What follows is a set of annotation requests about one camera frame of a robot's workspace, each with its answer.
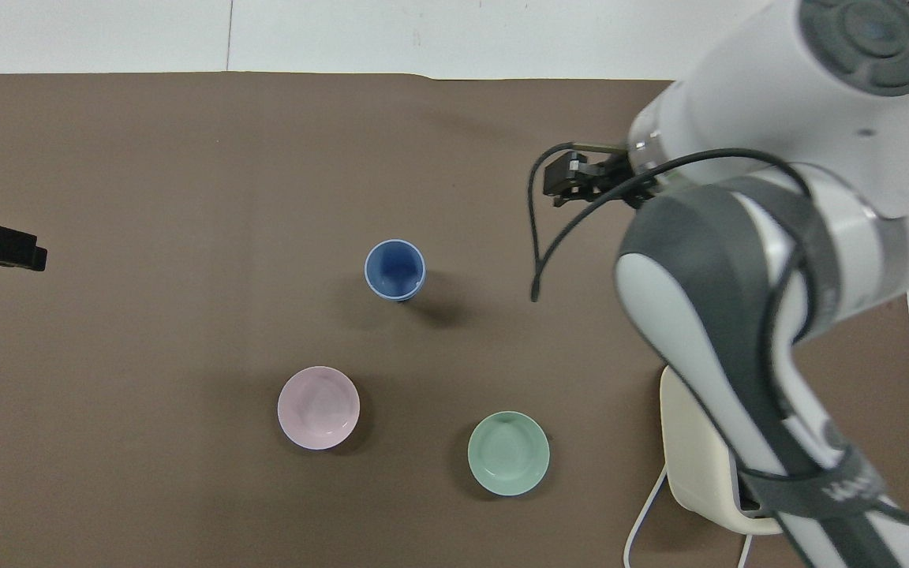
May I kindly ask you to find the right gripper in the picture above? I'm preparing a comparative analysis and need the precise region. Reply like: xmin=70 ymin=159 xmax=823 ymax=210
xmin=543 ymin=142 xmax=657 ymax=209

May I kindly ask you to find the blue cup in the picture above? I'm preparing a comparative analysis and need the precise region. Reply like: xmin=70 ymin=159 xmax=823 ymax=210
xmin=365 ymin=239 xmax=427 ymax=303

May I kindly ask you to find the green bowl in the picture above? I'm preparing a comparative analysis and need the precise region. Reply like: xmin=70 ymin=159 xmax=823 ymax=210
xmin=467 ymin=411 xmax=551 ymax=497

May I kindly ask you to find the cream plastic box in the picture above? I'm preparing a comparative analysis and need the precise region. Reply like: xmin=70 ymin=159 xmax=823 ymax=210
xmin=660 ymin=364 xmax=787 ymax=537

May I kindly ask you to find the pink bowl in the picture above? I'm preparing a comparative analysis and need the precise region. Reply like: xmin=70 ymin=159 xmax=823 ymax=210
xmin=277 ymin=366 xmax=361 ymax=451

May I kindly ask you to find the black cable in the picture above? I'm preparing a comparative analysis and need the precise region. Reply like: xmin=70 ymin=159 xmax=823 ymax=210
xmin=528 ymin=142 xmax=814 ymax=304

